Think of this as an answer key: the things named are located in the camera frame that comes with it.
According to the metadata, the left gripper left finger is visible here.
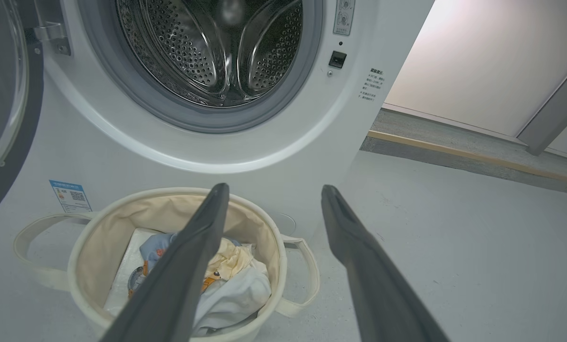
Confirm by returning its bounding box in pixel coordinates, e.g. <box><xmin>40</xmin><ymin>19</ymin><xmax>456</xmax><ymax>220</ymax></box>
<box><xmin>99</xmin><ymin>183</ymin><xmax>230</xmax><ymax>342</ymax></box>

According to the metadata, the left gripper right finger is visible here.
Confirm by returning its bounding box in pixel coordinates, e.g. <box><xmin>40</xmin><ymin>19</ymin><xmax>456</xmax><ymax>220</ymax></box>
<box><xmin>321</xmin><ymin>184</ymin><xmax>450</xmax><ymax>342</ymax></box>

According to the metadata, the blue cream patterned garment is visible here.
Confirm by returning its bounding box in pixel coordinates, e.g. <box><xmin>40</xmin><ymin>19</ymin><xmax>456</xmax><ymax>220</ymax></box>
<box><xmin>128</xmin><ymin>232</ymin><xmax>255</xmax><ymax>297</ymax></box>

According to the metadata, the white pale blue garment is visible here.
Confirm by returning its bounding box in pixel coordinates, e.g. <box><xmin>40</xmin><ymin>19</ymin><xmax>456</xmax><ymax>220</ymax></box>
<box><xmin>191</xmin><ymin>259</ymin><xmax>272</xmax><ymax>335</ymax></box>

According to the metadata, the washing machine door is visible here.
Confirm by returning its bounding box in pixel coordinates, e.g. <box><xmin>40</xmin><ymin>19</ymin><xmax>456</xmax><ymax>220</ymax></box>
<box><xmin>0</xmin><ymin>0</ymin><xmax>44</xmax><ymax>228</ymax></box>

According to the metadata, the round grey filter cover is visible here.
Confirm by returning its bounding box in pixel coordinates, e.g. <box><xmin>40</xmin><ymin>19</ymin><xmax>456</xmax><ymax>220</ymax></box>
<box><xmin>273</xmin><ymin>213</ymin><xmax>296</xmax><ymax>236</ymax></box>

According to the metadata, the white front-load washing machine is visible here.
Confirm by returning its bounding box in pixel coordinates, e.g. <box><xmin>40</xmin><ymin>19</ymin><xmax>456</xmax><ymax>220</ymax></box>
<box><xmin>0</xmin><ymin>0</ymin><xmax>436</xmax><ymax>243</ymax></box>

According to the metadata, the perforated steel washer drum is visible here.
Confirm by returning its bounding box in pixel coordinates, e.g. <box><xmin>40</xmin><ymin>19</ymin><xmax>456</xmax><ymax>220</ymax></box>
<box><xmin>116</xmin><ymin>0</ymin><xmax>304</xmax><ymax>108</ymax></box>

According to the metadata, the metal door hinge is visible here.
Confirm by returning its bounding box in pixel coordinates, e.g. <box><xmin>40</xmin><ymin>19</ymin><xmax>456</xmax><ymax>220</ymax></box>
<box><xmin>33</xmin><ymin>21</ymin><xmax>73</xmax><ymax>57</ymax></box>

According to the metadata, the white folded basket liner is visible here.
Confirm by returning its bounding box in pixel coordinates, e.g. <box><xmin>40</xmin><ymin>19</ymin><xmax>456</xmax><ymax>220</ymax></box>
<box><xmin>104</xmin><ymin>228</ymin><xmax>258</xmax><ymax>318</ymax></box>

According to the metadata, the cream canvas laundry basket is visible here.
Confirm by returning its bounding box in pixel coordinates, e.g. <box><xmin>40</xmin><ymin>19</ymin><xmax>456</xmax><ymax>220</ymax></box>
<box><xmin>13</xmin><ymin>187</ymin><xmax>321</xmax><ymax>342</ymax></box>

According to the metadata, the blue energy label sticker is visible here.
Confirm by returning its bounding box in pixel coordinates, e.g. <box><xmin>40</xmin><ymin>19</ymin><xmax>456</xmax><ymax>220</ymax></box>
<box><xmin>50</xmin><ymin>180</ymin><xmax>93</xmax><ymax>213</ymax></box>

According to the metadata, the wooden floor edge strip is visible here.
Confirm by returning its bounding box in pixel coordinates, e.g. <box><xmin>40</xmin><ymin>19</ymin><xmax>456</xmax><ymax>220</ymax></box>
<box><xmin>367</xmin><ymin>131</ymin><xmax>567</xmax><ymax>187</ymax></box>

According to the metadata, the black text warning label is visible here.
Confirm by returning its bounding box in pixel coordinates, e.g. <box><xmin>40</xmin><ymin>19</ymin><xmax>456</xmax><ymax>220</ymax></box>
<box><xmin>359</xmin><ymin>68</ymin><xmax>387</xmax><ymax>103</ymax></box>

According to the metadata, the grey pictogram instruction sticker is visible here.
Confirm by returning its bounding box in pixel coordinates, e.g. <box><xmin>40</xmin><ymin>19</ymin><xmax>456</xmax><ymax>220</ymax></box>
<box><xmin>333</xmin><ymin>0</ymin><xmax>356</xmax><ymax>37</ymax></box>

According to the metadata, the grey metal frame post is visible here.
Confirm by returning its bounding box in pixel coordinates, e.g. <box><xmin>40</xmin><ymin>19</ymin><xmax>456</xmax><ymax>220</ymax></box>
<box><xmin>516</xmin><ymin>52</ymin><xmax>567</xmax><ymax>156</ymax></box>

